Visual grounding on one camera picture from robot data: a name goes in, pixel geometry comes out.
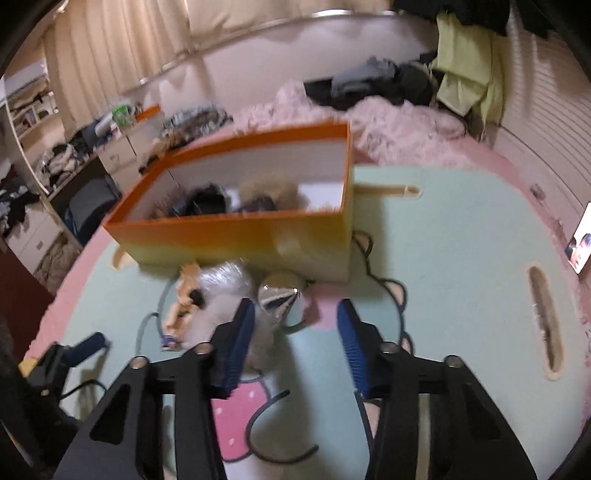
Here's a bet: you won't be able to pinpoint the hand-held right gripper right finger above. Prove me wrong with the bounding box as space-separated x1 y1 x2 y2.
336 299 539 480

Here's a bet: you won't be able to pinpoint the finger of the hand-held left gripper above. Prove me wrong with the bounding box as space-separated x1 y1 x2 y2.
60 331 112 367

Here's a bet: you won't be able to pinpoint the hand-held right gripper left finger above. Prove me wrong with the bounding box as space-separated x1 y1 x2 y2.
53 298 257 480

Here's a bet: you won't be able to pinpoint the clear plastic bag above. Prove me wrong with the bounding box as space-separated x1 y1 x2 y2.
198 261 257 298

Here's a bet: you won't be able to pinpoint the silver cone ornament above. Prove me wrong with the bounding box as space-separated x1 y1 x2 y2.
256 272 305 326

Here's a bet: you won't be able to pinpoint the tan doll keychain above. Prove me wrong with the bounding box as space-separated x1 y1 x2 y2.
159 262 206 350

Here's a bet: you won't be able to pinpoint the orange cardboard box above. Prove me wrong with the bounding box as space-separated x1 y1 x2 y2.
102 122 355 283

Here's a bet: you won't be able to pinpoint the dark brown fluffy pouch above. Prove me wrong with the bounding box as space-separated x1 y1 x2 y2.
168 184 229 217

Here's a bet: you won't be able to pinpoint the beige fluffy pouch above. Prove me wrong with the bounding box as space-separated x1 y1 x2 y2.
238 175 305 213

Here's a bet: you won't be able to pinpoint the dark red cabinet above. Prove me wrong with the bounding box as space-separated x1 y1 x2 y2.
0 249 56 361

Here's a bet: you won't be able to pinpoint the beige fuzzy throw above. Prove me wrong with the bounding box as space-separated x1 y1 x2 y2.
32 233 86 294

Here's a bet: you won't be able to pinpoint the dark suitcase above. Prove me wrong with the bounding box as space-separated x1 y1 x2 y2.
62 173 123 245

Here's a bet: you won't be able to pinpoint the black and white clothes pile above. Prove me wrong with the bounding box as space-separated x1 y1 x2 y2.
37 143 88 185

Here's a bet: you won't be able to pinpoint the white drawer cabinet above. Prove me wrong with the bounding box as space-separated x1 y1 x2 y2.
97 134 148 185

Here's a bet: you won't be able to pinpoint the grey patterned clothes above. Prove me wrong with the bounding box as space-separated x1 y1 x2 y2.
159 105 232 139

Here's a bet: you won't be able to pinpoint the pink floral blanket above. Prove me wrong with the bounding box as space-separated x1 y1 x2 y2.
235 80 467 167

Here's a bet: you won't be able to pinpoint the smartphone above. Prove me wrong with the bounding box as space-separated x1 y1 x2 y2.
564 200 591 276

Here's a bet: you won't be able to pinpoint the pile of dark clothes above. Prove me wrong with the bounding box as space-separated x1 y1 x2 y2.
302 55 439 112

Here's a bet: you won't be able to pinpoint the light green cloth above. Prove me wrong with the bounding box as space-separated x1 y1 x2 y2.
431 11 506 139

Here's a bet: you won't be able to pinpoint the white slatted wardrobe door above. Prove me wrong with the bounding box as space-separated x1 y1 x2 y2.
489 18 591 241

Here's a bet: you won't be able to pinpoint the beige curtains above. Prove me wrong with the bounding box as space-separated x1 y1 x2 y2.
44 0 393 121

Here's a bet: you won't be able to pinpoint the hanging black clothes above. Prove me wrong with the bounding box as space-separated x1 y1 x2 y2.
392 0 568 38

